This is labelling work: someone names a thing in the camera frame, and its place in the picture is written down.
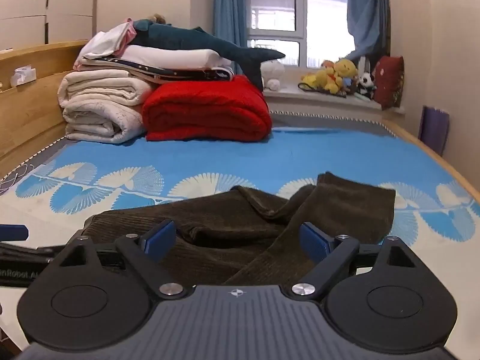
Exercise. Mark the window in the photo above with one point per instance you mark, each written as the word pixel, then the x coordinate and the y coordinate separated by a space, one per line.
pixel 296 11

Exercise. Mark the wooden bed frame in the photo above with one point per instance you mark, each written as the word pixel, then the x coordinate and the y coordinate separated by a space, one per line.
pixel 30 112

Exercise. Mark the cream wardrobe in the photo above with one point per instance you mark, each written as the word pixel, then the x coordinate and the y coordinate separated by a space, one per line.
pixel 45 3

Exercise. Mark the beige plush toy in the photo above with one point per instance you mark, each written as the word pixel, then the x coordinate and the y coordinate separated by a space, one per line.
pixel 157 18

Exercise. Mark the cream folded blanket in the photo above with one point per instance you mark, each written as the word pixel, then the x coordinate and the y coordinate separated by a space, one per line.
pixel 101 88
pixel 99 122

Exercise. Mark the red folded blanket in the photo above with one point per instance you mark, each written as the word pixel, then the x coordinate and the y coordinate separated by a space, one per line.
pixel 208 108

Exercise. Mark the red cushion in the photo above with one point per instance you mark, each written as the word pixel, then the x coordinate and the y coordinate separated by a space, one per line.
pixel 390 82

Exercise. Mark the yellow plush toy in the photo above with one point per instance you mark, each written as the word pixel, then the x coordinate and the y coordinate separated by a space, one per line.
pixel 347 70
pixel 320 79

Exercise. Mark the white pink folded cloth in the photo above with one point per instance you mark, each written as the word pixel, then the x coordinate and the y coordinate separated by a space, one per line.
pixel 108 39

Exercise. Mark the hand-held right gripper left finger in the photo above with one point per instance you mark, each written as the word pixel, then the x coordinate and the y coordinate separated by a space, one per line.
pixel 159 238

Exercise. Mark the teal shark plush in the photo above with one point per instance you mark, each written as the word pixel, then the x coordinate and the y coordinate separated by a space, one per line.
pixel 180 39

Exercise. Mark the blue curtain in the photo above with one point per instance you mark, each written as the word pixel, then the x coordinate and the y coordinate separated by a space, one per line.
pixel 369 11
pixel 230 3

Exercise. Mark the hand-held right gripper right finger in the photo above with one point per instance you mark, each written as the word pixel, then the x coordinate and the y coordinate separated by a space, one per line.
pixel 315 240

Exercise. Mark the white round plush toy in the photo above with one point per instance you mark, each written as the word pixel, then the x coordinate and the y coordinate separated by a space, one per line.
pixel 273 73

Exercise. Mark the blue white patterned bed sheet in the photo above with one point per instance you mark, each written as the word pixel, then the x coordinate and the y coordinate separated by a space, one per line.
pixel 262 153

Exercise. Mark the white folded quilt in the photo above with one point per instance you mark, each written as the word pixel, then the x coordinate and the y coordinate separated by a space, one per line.
pixel 168 57

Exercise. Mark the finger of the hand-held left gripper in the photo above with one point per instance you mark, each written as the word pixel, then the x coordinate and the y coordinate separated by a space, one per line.
pixel 13 232

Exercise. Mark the white window sill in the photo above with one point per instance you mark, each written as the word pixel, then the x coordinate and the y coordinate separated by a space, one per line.
pixel 330 101

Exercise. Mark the tissue pack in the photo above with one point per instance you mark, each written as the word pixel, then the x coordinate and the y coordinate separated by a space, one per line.
pixel 23 77

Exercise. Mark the panda plush toy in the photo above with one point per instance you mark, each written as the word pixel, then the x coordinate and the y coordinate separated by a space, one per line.
pixel 365 83

